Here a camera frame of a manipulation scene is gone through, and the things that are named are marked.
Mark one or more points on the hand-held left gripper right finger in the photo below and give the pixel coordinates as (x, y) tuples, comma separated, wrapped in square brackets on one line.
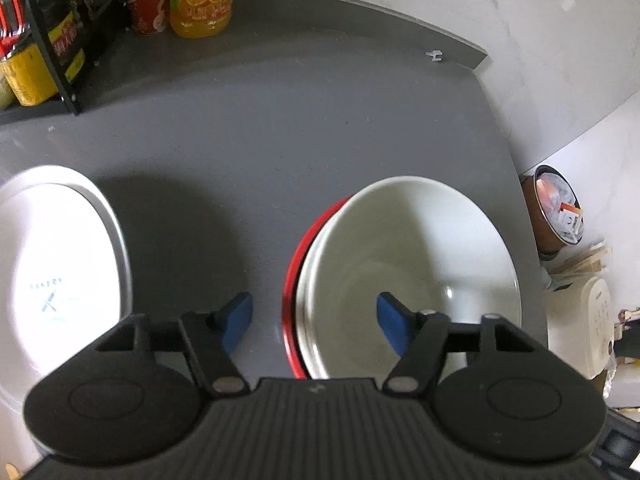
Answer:
[(392, 316)]

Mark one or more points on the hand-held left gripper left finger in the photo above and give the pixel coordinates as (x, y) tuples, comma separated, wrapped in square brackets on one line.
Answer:
[(237, 315)]

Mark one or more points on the red rimmed white bowl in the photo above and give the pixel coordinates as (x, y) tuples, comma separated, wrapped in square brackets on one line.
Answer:
[(292, 280)]

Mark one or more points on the white ceramic bowl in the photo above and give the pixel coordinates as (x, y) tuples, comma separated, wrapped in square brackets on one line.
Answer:
[(425, 250)]

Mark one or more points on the white plate with cross print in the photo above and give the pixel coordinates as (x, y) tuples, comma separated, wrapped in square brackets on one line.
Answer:
[(55, 260)]

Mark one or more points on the white rice cooker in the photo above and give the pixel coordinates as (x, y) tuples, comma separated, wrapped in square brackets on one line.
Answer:
[(585, 325)]

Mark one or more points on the brown trash bin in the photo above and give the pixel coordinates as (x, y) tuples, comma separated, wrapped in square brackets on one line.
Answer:
[(550, 215)]

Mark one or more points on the bundle of wooden chopsticks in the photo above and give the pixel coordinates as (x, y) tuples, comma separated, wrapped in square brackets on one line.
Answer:
[(585, 260)]

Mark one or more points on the small white clip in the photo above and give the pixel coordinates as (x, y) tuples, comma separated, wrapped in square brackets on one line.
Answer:
[(434, 54)]

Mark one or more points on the black metal rack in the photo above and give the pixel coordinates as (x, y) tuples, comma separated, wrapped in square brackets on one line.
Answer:
[(60, 80)]

